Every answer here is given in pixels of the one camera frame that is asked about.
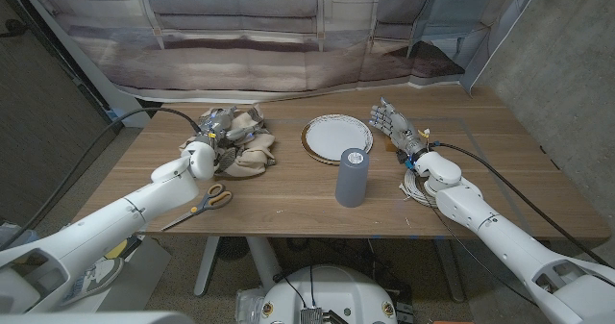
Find yellow grey handled scissors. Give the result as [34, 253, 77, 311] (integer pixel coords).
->
[160, 183, 234, 232]

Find clear plastic bag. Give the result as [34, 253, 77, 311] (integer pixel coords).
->
[234, 287, 268, 323]

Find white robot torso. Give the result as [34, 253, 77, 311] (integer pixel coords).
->
[258, 264, 399, 324]

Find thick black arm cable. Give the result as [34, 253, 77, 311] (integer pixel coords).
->
[0, 106, 203, 253]
[430, 140, 615, 270]

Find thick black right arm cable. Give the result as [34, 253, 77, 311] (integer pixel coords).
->
[430, 140, 615, 270]

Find grey table leg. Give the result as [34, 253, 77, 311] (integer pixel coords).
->
[434, 239, 466, 304]

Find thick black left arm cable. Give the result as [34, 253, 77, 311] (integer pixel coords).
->
[0, 106, 203, 253]

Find grey white sneaker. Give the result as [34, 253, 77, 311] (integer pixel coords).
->
[61, 256, 125, 306]

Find printed living room backdrop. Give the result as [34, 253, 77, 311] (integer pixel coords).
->
[28, 0, 549, 105]

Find yellow black foot pedal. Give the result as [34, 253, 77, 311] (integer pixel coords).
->
[103, 237, 143, 261]

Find beige striped scarf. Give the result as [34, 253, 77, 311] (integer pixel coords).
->
[178, 103, 278, 179]

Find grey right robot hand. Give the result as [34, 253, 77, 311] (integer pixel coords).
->
[368, 96, 429, 157]

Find white table leg frame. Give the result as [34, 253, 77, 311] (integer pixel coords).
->
[193, 236, 284, 297]

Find coiled white cable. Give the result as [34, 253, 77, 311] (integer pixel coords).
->
[398, 167, 437, 208]

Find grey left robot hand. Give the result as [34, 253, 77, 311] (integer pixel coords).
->
[194, 106, 256, 147]

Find grey cylindrical cup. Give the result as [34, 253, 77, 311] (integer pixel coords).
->
[334, 147, 371, 209]

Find white gold-rimmed paper plate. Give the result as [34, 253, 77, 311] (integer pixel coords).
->
[300, 113, 375, 166]

